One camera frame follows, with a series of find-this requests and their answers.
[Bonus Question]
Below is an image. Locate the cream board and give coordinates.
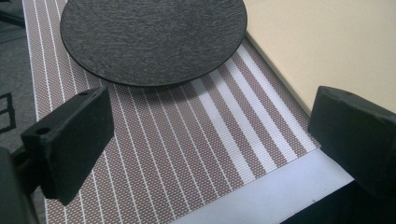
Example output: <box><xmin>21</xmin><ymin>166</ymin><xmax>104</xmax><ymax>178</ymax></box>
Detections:
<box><xmin>242</xmin><ymin>0</ymin><xmax>396</xmax><ymax>117</ymax></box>

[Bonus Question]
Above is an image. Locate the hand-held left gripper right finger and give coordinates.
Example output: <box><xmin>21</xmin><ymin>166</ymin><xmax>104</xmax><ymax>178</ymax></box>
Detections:
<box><xmin>307</xmin><ymin>85</ymin><xmax>396</xmax><ymax>200</ymax></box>

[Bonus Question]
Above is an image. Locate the brown white striped placemat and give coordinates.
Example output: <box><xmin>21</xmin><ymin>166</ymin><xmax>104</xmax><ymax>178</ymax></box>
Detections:
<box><xmin>21</xmin><ymin>0</ymin><xmax>321</xmax><ymax>224</ymax></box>

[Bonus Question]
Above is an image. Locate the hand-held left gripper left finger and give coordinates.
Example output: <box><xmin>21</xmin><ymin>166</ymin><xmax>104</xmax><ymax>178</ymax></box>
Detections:
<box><xmin>20</xmin><ymin>86</ymin><xmax>115</xmax><ymax>206</ymax></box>

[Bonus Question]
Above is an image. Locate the round dark slate plate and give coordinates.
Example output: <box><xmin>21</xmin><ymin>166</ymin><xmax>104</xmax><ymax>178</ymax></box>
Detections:
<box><xmin>59</xmin><ymin>0</ymin><xmax>248</xmax><ymax>88</ymax></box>

